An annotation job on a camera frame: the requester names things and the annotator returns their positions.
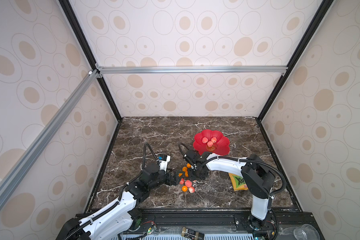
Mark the red flower-shaped fruit bowl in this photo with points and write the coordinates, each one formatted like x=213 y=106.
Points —
x=221 y=147

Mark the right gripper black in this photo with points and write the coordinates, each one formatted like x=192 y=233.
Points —
x=195 y=170

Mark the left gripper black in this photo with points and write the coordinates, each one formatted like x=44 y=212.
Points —
x=171 y=182

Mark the clear plastic cup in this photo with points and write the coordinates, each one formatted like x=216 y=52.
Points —
x=306 y=232

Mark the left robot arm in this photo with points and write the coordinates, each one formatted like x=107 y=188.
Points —
x=121 y=214

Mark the yellow snack bag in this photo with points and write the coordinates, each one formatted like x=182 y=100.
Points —
x=238 y=183

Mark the dark glass bottle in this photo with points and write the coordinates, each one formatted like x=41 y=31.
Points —
x=192 y=234

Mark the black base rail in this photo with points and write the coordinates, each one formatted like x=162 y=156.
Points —
x=218 y=224

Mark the pink peach bottom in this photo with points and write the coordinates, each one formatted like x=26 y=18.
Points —
x=192 y=189

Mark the diagonal aluminium frame bar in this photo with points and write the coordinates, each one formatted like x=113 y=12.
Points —
x=12 y=180

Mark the horizontal aluminium frame bar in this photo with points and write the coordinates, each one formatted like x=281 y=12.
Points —
x=192 y=70

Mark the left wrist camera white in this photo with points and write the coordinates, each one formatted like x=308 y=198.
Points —
x=163 y=161

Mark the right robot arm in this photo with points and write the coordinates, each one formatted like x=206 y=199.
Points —
x=263 y=180

